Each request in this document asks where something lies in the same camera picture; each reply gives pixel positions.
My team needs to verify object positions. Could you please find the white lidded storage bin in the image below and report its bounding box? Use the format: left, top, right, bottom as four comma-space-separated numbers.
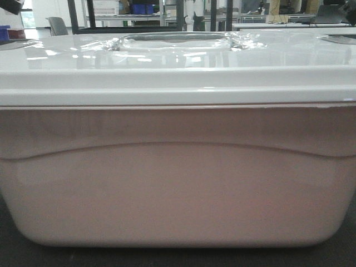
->
1, 29, 355, 248

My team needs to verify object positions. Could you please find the blue crate on far shelf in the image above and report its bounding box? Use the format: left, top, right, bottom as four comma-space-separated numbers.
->
131, 4, 154, 15

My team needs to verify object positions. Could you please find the white lab table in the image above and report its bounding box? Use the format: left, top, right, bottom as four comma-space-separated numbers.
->
232, 22, 355, 32

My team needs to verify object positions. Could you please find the white perforated basket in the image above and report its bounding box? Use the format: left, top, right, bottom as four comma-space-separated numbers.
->
93, 0, 120, 16

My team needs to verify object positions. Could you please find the grey office chair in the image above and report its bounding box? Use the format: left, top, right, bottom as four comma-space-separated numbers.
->
47, 16, 68, 36

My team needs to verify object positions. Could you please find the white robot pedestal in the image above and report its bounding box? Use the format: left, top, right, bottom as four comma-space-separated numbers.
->
183, 0, 204, 31

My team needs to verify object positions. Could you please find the dark metal shelf frame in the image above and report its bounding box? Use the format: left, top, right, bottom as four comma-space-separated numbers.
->
67, 1, 217, 34

